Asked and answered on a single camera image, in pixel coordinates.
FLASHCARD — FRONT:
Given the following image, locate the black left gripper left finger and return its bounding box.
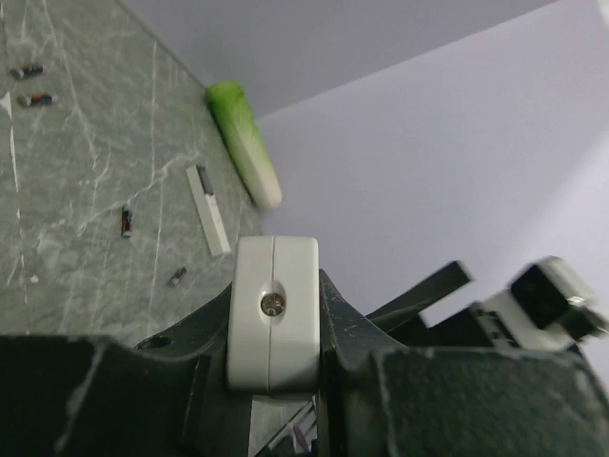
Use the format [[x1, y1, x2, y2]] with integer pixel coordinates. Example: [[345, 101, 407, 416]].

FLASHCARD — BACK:
[[1, 290, 251, 456]]

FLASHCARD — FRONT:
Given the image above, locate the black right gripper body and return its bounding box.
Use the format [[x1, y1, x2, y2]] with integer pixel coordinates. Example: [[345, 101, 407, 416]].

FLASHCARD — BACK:
[[419, 302, 521, 349]]

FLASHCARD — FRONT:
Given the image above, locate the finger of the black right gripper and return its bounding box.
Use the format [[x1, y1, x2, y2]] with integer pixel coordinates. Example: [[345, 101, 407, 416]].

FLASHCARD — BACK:
[[367, 261, 472, 333]]

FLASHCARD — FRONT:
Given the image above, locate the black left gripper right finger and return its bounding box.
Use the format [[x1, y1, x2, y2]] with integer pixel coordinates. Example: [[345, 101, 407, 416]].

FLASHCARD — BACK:
[[316, 274, 608, 456]]

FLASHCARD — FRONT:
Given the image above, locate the slim white remote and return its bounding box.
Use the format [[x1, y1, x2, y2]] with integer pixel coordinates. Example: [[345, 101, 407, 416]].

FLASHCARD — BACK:
[[187, 165, 231, 257]]

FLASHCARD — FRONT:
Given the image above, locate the dark loose battery right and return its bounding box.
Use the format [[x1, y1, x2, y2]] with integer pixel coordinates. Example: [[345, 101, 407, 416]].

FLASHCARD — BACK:
[[167, 267, 187, 287]]

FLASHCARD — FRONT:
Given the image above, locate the dark loose battery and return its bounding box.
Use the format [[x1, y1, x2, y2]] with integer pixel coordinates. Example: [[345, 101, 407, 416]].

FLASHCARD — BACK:
[[121, 205, 133, 238], [167, 267, 187, 287]]

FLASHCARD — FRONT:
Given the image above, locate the dark loose battery centre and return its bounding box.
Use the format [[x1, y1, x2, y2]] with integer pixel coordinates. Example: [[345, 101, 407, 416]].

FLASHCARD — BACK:
[[121, 205, 133, 238]]

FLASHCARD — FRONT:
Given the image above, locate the green white napa cabbage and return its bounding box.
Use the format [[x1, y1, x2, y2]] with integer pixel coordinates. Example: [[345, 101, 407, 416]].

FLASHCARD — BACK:
[[205, 80, 283, 210]]

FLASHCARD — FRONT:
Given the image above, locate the dark battery near one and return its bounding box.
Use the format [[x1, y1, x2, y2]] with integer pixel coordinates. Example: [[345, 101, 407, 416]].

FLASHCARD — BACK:
[[17, 93, 57, 108]]

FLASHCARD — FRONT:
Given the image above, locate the dark battery one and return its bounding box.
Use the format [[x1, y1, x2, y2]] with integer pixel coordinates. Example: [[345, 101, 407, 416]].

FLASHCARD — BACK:
[[17, 93, 57, 108], [10, 64, 47, 80]]

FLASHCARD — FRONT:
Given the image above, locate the dark battery far one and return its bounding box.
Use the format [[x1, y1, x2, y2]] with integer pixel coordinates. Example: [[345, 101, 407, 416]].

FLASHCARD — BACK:
[[10, 64, 47, 80]]

